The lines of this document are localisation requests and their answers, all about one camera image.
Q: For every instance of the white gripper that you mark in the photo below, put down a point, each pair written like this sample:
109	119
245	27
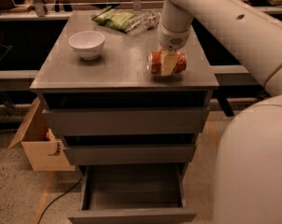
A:
171	40

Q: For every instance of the red coke can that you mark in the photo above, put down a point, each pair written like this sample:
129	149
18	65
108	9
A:
154	63

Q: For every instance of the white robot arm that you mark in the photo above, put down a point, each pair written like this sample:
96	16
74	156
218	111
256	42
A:
248	175

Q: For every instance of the grey drawer cabinet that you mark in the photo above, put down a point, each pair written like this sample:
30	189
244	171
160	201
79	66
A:
119	79

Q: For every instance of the grey top drawer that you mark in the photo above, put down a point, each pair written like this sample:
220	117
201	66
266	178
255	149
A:
72	122

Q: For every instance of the grey middle drawer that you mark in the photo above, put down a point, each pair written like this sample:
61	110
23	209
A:
129	154

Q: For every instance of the grey open bottom drawer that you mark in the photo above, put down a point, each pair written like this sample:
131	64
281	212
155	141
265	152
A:
132	194

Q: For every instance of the clear plastic water bottle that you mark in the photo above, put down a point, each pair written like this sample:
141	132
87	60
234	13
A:
145	21

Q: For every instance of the green chip bag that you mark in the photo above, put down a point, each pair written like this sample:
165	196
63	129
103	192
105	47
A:
113	18

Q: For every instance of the white bowl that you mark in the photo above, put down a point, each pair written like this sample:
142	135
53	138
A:
87	44

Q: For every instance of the cardboard box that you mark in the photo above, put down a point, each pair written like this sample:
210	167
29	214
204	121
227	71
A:
44	152

